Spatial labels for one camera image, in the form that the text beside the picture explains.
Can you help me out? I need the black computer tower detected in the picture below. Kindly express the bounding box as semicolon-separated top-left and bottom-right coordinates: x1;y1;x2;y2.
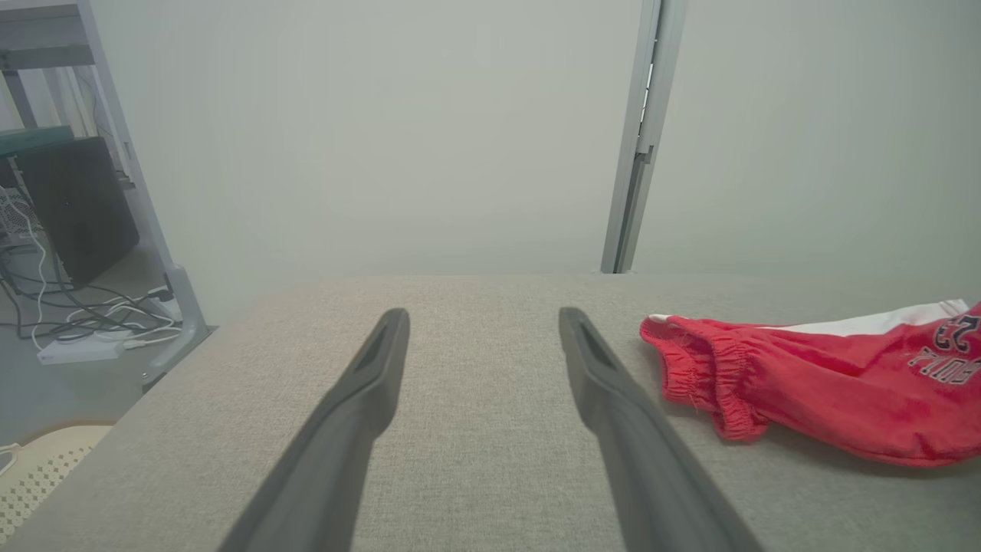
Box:
15;136;141;288

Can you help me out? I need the white power strip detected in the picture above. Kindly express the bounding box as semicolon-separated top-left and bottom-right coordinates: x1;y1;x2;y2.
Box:
37;337;127;366

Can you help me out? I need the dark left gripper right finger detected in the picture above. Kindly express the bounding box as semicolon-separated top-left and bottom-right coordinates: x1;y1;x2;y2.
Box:
558;307;763;552

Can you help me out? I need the white floor cable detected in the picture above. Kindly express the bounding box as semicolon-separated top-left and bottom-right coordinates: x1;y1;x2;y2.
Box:
8;192;51;350

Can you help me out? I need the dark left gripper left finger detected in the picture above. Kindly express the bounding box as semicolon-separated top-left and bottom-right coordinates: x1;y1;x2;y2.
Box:
218;308;411;552

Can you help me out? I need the white perforated laundry basket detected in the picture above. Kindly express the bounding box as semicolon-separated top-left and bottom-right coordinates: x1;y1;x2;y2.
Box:
0;424;116;547

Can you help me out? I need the grey partition frame leg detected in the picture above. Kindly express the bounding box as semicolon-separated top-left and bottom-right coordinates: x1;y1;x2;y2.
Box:
73;0;213;392

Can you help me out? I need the grey metal table frame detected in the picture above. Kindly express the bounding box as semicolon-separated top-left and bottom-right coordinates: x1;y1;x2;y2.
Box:
0;0;97;71

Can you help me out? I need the red shorts white trim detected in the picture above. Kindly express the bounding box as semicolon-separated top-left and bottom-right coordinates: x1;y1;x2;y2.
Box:
640;299;981;468

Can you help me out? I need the grey metal partition post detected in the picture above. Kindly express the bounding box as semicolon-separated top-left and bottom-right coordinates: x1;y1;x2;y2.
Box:
600;0;687;274

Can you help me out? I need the black floor cable tangle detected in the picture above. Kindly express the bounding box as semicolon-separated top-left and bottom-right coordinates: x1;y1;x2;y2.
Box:
0;230;185;344

